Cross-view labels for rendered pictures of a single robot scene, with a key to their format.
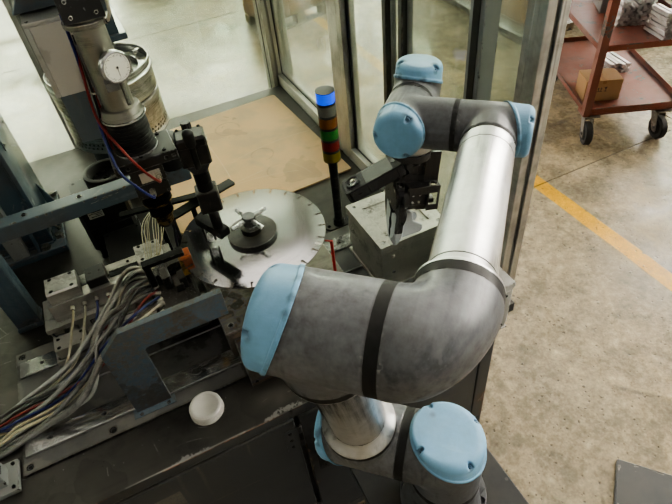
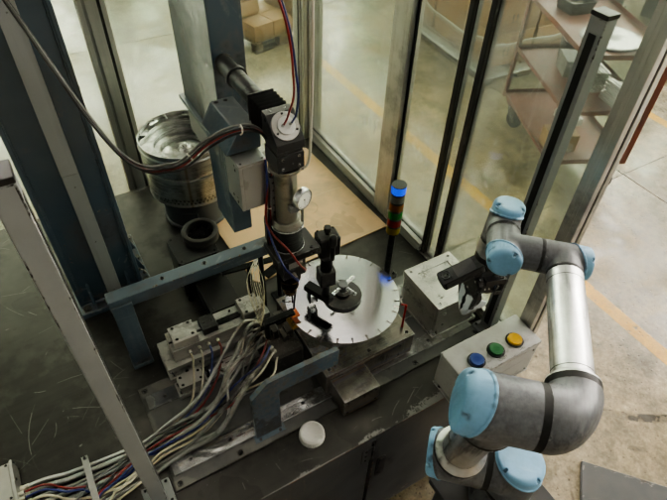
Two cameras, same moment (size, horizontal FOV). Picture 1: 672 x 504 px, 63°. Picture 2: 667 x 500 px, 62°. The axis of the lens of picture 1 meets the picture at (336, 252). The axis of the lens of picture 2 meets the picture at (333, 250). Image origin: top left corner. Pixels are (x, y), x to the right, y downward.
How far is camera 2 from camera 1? 58 cm
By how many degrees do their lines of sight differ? 8
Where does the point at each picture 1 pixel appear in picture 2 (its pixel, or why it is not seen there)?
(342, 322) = (529, 412)
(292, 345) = (498, 424)
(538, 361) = not seen: hidden behind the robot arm
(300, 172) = (344, 227)
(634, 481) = (595, 478)
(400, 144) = (506, 268)
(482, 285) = (597, 387)
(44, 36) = (249, 173)
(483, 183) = (578, 312)
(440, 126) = (534, 259)
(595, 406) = not seen: hidden behind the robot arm
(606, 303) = not seen: hidden behind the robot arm
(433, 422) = (511, 450)
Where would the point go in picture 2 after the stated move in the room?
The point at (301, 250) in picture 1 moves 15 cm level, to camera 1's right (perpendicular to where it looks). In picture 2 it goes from (384, 312) to (436, 307)
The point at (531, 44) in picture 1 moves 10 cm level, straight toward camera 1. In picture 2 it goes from (583, 195) to (586, 223)
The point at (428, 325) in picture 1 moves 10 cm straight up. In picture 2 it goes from (577, 415) to (600, 381)
